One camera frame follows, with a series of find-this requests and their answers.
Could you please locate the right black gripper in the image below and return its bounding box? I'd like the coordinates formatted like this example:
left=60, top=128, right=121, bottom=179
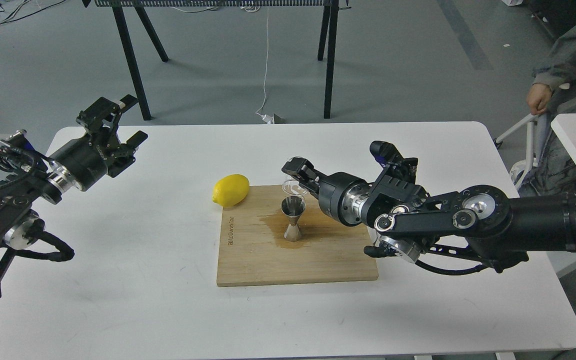
left=281, top=157, right=370, bottom=226

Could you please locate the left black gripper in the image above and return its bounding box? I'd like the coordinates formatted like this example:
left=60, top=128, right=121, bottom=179
left=50, top=95, right=148, bottom=192

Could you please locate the clear glass cup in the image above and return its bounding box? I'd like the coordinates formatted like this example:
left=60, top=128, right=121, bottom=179
left=281, top=178, right=309, bottom=198

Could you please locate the steel double jigger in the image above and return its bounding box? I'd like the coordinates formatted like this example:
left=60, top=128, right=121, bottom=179
left=281, top=195, right=306, bottom=242

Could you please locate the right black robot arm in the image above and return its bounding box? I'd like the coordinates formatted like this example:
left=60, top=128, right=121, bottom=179
left=282, top=141, right=576, bottom=276

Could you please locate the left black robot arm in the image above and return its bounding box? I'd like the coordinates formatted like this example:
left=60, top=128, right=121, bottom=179
left=0, top=95, right=147, bottom=298

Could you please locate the person's hand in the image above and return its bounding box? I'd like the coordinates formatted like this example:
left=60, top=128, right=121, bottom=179
left=526, top=83, right=553, bottom=116

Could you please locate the white power adapter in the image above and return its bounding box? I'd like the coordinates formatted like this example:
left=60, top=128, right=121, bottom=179
left=261, top=113, right=286, bottom=125

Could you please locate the yellow lemon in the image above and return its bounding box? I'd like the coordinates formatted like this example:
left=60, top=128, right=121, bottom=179
left=212, top=174, right=250, bottom=208

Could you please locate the bamboo cutting board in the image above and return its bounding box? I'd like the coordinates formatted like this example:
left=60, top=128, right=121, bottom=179
left=215, top=185, right=378, bottom=287

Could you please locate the white office chair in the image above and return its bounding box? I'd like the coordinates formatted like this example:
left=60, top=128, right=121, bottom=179
left=493, top=82, right=569, bottom=186

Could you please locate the person in grey jacket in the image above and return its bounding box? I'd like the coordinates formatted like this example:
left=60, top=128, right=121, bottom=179
left=518, top=25, right=576, bottom=198

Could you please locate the white hanging cable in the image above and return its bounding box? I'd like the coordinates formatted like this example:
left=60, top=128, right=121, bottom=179
left=256, top=7, right=271, bottom=117

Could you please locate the black metal frame table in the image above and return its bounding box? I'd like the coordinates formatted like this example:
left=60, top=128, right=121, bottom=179
left=82, top=0, right=351, bottom=121

